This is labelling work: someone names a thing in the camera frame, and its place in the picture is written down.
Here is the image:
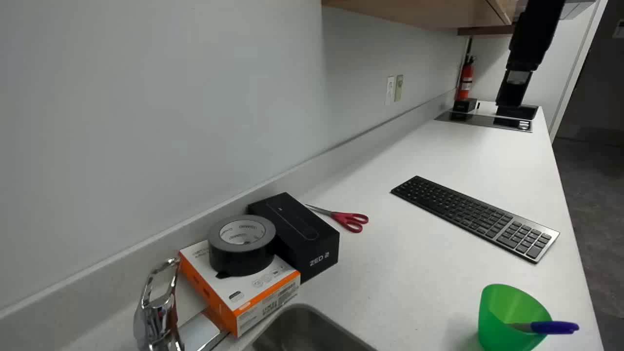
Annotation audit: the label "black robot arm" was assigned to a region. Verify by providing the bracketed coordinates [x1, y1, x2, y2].
[496, 0, 566, 112]

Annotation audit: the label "black duct tape roll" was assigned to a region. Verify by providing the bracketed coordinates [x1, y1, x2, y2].
[207, 215, 278, 279]

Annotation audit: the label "chrome sink faucet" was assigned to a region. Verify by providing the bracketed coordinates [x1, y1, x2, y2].
[133, 258, 231, 351]

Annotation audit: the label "wooden upper cabinet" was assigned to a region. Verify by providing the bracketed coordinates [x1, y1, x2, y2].
[323, 0, 529, 34]

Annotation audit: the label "orange and white box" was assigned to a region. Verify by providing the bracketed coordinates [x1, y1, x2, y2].
[180, 242, 301, 338]

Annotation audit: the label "green plastic cup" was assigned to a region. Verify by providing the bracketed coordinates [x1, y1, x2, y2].
[479, 283, 553, 351]

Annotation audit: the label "black rectangular box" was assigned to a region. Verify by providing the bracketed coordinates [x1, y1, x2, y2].
[248, 193, 340, 283]

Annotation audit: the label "red handled scissors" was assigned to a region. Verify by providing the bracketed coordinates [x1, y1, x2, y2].
[313, 207, 369, 234]

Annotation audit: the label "red fire extinguisher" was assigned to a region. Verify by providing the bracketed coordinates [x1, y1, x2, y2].
[453, 37, 475, 112]

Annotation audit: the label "white wall outlet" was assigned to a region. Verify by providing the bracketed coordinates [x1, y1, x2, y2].
[387, 75, 404, 106]

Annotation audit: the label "blue marker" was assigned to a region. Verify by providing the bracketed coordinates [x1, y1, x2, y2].
[510, 320, 580, 336]

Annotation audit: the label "black and silver keyboard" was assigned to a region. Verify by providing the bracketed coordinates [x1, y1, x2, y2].
[393, 176, 558, 264]

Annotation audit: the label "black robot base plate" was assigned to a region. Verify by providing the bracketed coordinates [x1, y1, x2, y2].
[440, 106, 537, 133]

